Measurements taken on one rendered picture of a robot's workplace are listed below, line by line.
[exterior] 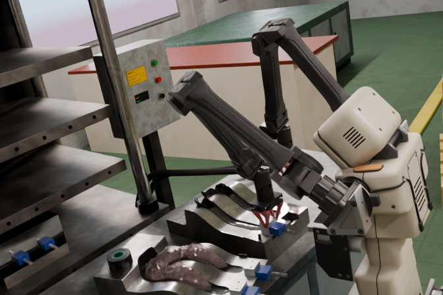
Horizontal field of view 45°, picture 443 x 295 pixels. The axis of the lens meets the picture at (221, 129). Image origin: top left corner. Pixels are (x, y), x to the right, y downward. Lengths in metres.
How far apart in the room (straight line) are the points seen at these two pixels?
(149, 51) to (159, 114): 0.30
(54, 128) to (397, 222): 1.31
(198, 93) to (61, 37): 4.72
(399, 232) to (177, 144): 3.80
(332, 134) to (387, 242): 0.35
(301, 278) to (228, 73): 2.78
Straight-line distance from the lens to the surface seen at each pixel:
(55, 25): 5.97
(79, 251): 2.25
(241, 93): 4.49
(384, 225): 1.50
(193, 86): 1.34
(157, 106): 2.50
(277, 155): 1.33
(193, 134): 4.93
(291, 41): 1.64
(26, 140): 2.09
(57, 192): 2.18
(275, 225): 1.80
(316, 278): 2.06
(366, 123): 1.37
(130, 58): 2.39
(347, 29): 7.43
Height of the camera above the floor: 1.81
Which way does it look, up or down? 19 degrees down
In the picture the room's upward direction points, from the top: 11 degrees counter-clockwise
